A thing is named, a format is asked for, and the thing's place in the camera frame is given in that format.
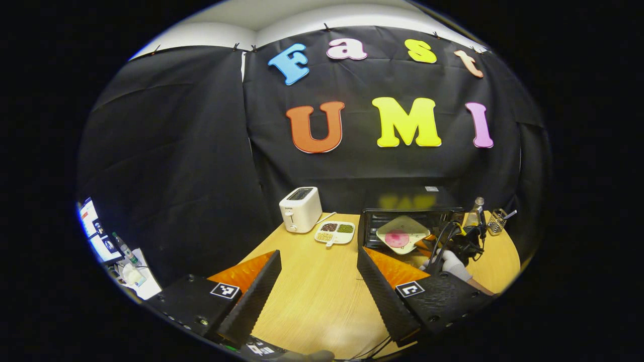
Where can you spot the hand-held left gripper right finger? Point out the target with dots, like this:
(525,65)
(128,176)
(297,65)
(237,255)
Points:
(385,301)

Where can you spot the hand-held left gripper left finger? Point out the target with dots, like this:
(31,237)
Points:
(256,301)

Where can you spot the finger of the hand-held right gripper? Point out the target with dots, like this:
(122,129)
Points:
(428,245)

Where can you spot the white square plate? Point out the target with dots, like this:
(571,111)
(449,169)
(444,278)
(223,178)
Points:
(407,223)

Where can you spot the pink round food slice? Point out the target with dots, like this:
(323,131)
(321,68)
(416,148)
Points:
(397,239)

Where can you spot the black electric oven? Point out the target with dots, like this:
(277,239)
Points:
(402,198)

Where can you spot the clear glass bottle yellow label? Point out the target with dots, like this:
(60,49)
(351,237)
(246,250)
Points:
(473,216)

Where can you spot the clear utensil holder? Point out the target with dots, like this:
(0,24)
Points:
(496,223)

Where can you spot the metal spoon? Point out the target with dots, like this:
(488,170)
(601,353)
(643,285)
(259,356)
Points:
(510,214)

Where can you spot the white divided dish with beans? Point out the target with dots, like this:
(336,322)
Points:
(334,234)

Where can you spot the white toaster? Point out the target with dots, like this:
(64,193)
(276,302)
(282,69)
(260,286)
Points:
(301,211)

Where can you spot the white side table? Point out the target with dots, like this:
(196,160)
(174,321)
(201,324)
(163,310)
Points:
(148,289)

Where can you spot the crumpled white tissue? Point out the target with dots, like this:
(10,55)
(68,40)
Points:
(131,275)

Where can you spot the green capped bottle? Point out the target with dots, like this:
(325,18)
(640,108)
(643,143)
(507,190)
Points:
(126,250)

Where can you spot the computer monitor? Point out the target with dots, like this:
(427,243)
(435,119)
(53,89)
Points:
(89,217)
(104,247)

